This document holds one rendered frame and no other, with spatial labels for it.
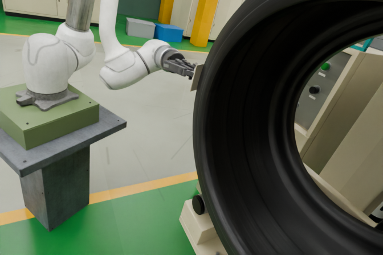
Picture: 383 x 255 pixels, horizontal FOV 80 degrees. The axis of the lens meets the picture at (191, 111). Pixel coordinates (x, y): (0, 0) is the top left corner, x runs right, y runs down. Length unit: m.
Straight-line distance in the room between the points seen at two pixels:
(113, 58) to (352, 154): 0.77
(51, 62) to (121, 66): 0.32
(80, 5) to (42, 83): 0.37
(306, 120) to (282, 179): 0.50
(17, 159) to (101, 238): 0.72
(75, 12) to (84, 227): 1.15
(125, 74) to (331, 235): 0.75
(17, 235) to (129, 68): 1.14
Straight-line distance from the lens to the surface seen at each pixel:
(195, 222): 0.60
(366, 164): 0.70
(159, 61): 0.82
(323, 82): 1.07
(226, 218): 0.47
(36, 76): 1.09
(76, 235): 1.58
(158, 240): 1.56
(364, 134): 0.69
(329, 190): 0.74
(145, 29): 5.73
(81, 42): 1.20
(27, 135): 1.05
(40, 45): 1.07
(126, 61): 0.86
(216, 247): 0.65
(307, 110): 1.11
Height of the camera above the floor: 1.33
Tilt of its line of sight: 28 degrees down
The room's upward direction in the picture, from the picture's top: 15 degrees clockwise
